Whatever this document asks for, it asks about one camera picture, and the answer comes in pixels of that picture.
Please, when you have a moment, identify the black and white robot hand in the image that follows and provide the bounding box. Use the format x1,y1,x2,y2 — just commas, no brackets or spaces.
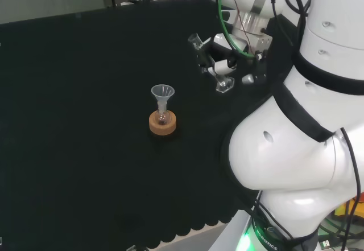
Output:
197,32,268,86

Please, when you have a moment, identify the clear glass graduated cylinder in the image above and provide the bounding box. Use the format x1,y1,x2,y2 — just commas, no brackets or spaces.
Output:
187,33,235,93

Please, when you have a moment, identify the clear round-bottom flask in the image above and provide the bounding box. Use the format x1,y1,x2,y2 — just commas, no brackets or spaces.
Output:
155,106,171,126

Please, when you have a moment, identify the clear plastic funnel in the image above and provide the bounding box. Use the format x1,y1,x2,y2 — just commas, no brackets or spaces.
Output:
151,84,176,112

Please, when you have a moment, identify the black bench cloth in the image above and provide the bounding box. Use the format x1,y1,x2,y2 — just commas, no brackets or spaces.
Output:
0,0,287,249

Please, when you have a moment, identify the yellow stop button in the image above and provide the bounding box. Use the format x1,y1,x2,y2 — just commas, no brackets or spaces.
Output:
333,195,364,221

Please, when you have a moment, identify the green cable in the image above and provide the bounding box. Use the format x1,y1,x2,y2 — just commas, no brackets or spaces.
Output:
216,0,257,60

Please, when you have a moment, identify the cork ring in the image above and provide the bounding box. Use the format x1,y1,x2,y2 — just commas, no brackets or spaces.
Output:
148,110,177,136

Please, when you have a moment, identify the long black cable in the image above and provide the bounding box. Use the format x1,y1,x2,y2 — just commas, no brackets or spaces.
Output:
339,127,362,251

